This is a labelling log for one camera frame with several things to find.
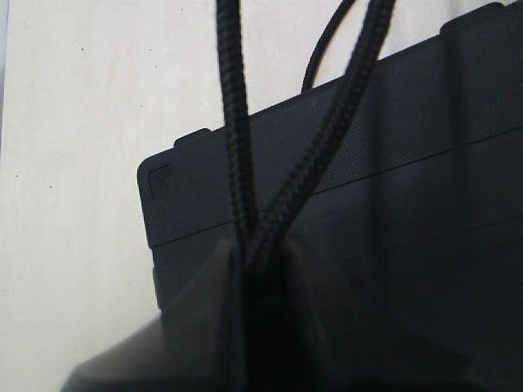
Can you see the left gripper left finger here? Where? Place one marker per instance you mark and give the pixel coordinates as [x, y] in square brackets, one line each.
[196, 344]

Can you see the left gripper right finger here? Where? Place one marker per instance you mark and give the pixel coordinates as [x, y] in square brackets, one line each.
[344, 345]

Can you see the black plastic carrying case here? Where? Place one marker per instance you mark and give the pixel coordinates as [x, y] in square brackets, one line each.
[427, 185]

